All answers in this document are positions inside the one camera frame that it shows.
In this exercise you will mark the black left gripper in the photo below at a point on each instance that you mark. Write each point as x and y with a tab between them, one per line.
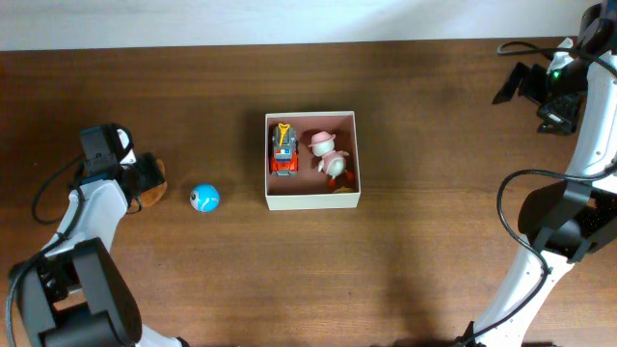
146	174

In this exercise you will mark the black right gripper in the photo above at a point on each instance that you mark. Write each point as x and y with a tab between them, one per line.
533	83

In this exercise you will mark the brown plush toy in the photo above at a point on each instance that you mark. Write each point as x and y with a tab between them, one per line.
152	190

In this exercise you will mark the red grey toy truck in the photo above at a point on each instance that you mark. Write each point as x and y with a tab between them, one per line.
284	158

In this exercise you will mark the pink white duck toy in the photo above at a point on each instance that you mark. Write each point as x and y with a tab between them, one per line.
332	162

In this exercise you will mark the yellow round toy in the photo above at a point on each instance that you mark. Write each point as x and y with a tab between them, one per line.
343	190

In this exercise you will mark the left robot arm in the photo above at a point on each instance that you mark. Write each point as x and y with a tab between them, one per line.
71	293

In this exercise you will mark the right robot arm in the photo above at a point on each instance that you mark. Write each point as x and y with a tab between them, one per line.
559	224

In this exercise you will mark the blue white ball toy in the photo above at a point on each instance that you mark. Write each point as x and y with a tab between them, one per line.
204	198

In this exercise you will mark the white cardboard box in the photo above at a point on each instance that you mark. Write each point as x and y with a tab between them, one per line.
309	189

